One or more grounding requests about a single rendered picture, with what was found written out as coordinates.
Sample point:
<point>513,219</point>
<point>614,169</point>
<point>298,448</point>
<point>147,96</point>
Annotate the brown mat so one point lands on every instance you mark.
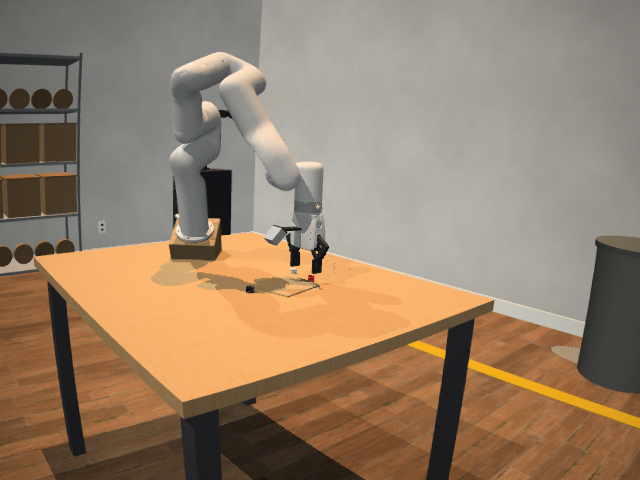
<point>283,286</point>

